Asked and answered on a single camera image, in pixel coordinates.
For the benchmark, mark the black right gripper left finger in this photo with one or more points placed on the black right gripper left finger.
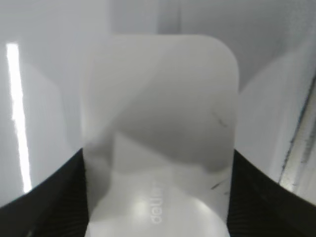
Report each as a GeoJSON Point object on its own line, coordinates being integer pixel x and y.
{"type": "Point", "coordinates": [55, 208]}

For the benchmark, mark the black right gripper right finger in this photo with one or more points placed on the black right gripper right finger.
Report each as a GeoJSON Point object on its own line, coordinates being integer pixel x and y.
{"type": "Point", "coordinates": [259, 207]}

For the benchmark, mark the white board eraser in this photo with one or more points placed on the white board eraser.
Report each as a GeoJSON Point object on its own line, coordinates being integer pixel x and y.
{"type": "Point", "coordinates": [158, 129]}

